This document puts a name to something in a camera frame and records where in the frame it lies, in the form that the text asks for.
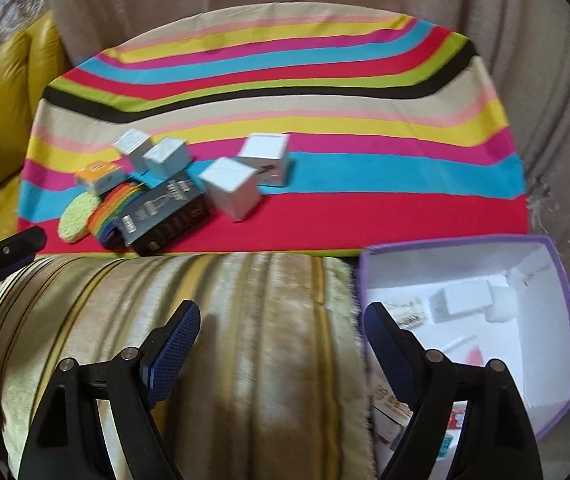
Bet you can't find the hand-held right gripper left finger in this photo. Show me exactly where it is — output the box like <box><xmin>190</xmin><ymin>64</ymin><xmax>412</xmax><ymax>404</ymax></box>
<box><xmin>19</xmin><ymin>300</ymin><xmax>202</xmax><ymax>480</ymax></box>

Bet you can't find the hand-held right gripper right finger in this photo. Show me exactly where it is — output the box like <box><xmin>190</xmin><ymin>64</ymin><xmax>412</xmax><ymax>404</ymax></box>
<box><xmin>364</xmin><ymin>301</ymin><xmax>543</xmax><ymax>480</ymax></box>

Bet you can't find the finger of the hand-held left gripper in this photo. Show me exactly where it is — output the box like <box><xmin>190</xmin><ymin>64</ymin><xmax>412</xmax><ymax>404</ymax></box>
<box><xmin>0</xmin><ymin>225</ymin><xmax>47</xmax><ymax>301</ymax></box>

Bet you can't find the white box green print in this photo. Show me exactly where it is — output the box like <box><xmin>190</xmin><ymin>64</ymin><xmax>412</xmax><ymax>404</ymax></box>
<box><xmin>382</xmin><ymin>297</ymin><xmax>426</xmax><ymax>331</ymax></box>

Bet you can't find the white box orange red print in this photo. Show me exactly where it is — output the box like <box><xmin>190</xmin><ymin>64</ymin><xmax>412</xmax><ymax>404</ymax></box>
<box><xmin>372</xmin><ymin>382</ymin><xmax>413</xmax><ymax>443</ymax></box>

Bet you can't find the green round pad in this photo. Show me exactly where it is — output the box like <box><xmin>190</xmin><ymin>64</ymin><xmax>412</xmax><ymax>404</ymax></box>
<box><xmin>56</xmin><ymin>192</ymin><xmax>103</xmax><ymax>245</ymax></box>

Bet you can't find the small white oblong box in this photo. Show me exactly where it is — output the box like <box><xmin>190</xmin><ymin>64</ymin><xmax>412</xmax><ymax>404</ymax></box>
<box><xmin>427</xmin><ymin>282</ymin><xmax>496</xmax><ymax>323</ymax></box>

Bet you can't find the orange and white box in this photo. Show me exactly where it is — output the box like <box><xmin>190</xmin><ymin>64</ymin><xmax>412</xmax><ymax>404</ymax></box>
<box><xmin>75</xmin><ymin>160</ymin><xmax>126</xmax><ymax>195</ymax></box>

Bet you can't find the black box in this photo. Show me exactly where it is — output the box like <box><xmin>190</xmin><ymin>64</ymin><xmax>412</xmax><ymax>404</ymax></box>
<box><xmin>132</xmin><ymin>195</ymin><xmax>212</xmax><ymax>257</ymax></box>

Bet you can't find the dark grey printed box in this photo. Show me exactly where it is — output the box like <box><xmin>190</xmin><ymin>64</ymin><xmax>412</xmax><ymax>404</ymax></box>
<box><xmin>117</xmin><ymin>177</ymin><xmax>201</xmax><ymax>248</ymax></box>

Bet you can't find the purple storage box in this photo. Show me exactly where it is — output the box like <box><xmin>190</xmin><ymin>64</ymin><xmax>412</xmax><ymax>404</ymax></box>
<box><xmin>357</xmin><ymin>235</ymin><xmax>570</xmax><ymax>480</ymax></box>

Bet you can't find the white cube box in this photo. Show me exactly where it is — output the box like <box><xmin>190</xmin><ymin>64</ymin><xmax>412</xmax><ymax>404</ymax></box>
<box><xmin>237</xmin><ymin>132</ymin><xmax>293</xmax><ymax>188</ymax></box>
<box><xmin>199</xmin><ymin>156</ymin><xmax>261</xmax><ymax>222</ymax></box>

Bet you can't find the beige striped velvet cushion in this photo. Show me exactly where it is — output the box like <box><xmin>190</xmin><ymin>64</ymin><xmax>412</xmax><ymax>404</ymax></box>
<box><xmin>0</xmin><ymin>252</ymin><xmax>381</xmax><ymax>480</ymax></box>

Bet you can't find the yellow leather armchair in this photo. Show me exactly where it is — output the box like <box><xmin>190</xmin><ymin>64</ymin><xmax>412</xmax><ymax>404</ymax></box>
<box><xmin>0</xmin><ymin>25</ymin><xmax>73</xmax><ymax>246</ymax></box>

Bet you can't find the colourful striped cloth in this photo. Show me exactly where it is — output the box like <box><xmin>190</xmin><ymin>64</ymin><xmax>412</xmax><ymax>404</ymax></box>
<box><xmin>17</xmin><ymin>2</ymin><xmax>528</xmax><ymax>258</ymax></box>

